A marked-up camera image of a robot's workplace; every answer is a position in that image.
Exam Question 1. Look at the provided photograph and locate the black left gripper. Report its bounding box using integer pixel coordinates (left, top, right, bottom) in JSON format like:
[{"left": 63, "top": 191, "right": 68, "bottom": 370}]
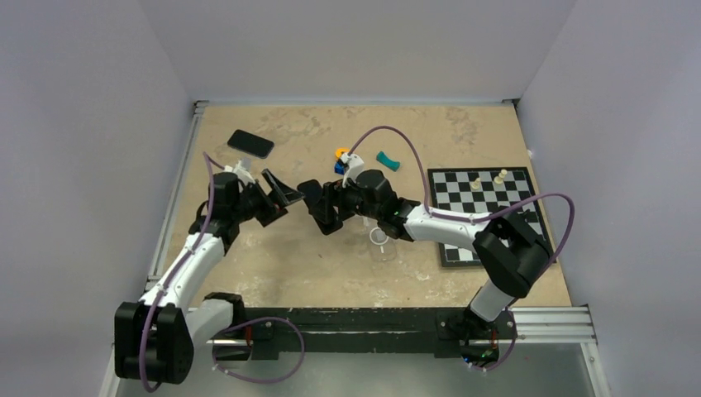
[{"left": 230, "top": 169, "right": 303, "bottom": 226}]

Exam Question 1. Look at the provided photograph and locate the white chess piece tall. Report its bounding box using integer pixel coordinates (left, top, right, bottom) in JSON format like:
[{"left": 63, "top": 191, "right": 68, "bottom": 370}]
[{"left": 493, "top": 169, "right": 508, "bottom": 185}]

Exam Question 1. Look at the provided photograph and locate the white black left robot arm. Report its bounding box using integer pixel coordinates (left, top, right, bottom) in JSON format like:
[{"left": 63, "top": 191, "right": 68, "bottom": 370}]
[{"left": 113, "top": 166, "right": 304, "bottom": 392}]

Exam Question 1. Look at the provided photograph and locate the black front mounting bar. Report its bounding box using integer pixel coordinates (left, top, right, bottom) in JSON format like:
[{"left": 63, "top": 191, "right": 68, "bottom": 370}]
[{"left": 216, "top": 307, "right": 517, "bottom": 363}]

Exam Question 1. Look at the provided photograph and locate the black white chessboard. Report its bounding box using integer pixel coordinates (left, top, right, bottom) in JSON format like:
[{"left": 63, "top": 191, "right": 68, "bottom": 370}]
[{"left": 426, "top": 166, "right": 557, "bottom": 269}]

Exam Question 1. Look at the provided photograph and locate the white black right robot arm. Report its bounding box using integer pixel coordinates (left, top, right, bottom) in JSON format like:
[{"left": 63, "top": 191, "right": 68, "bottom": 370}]
[{"left": 298, "top": 170, "right": 553, "bottom": 342}]

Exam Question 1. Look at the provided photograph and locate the blue toy block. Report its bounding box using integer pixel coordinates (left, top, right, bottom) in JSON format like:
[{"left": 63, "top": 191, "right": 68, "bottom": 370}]
[{"left": 334, "top": 161, "right": 346, "bottom": 175}]

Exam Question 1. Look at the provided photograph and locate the clear phone case white ring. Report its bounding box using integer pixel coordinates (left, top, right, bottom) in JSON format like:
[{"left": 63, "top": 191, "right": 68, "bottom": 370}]
[{"left": 361, "top": 216, "right": 398, "bottom": 263}]

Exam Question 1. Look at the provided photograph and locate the black phone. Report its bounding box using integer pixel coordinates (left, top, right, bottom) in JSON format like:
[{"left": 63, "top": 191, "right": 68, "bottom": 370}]
[{"left": 297, "top": 179, "right": 323, "bottom": 217}]

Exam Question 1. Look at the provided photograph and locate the teal curved toy block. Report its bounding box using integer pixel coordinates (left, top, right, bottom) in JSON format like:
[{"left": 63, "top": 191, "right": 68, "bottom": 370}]
[{"left": 376, "top": 151, "right": 401, "bottom": 172}]

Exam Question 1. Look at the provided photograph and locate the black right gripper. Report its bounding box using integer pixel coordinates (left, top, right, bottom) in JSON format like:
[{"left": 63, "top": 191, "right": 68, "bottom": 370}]
[{"left": 310, "top": 173, "right": 382, "bottom": 225}]

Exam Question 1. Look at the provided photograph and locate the blue phone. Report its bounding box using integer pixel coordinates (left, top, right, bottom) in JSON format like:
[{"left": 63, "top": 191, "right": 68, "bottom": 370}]
[{"left": 227, "top": 129, "right": 274, "bottom": 159}]

